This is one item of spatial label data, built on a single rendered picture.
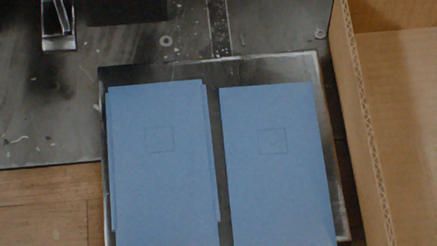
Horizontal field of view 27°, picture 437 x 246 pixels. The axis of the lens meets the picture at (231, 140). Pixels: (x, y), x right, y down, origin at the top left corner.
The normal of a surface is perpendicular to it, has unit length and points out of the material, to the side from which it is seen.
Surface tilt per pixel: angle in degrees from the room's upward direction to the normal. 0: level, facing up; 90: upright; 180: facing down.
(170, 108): 0
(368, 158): 90
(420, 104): 0
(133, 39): 0
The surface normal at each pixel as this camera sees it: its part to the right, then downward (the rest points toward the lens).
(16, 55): 0.01, -0.47
